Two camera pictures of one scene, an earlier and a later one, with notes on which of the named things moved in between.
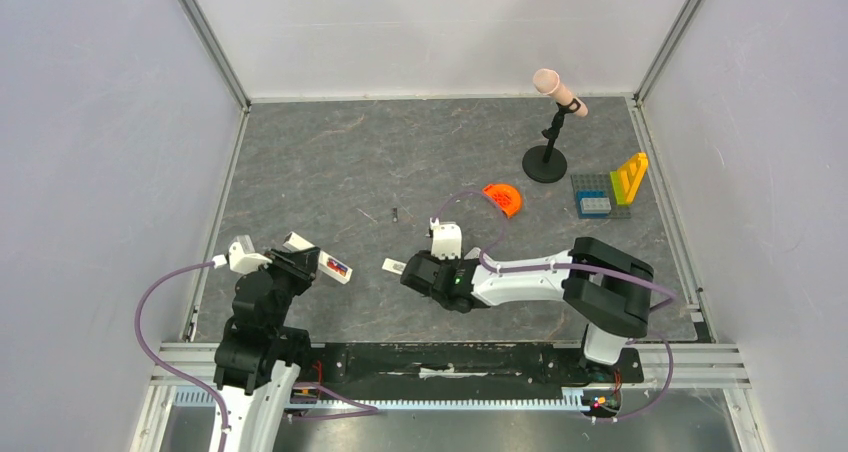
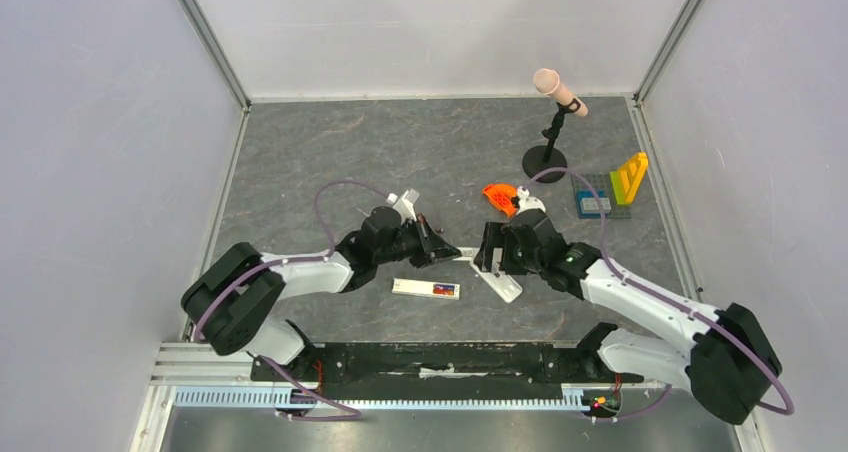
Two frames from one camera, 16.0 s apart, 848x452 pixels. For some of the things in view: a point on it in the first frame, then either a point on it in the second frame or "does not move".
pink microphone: (547, 81) does not move
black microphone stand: (545, 163) does not move
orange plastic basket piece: (504, 196) does not move
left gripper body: (294, 276) → (412, 243)
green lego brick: (618, 188) does not move
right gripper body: (416, 269) → (502, 247)
